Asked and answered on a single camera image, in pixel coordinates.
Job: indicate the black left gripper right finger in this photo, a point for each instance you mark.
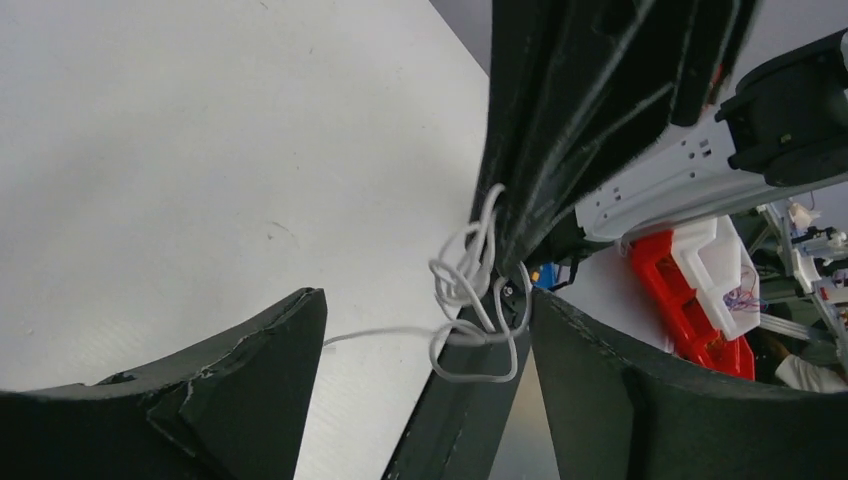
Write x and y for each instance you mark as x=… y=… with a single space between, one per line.
x=618 y=408

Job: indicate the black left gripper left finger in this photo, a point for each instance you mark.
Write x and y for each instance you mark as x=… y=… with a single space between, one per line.
x=233 y=406

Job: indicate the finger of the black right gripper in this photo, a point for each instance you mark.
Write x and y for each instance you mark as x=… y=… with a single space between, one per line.
x=621 y=73
x=550 y=63

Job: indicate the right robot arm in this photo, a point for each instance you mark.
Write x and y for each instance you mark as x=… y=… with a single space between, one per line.
x=784 y=131

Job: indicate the red storage bin background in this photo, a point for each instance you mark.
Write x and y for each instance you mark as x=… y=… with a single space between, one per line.
x=683 y=317

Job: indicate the white storage bin background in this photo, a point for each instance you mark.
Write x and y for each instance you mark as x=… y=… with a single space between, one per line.
x=715 y=263

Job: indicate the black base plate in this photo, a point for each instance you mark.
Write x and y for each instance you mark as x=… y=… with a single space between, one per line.
x=455 y=428

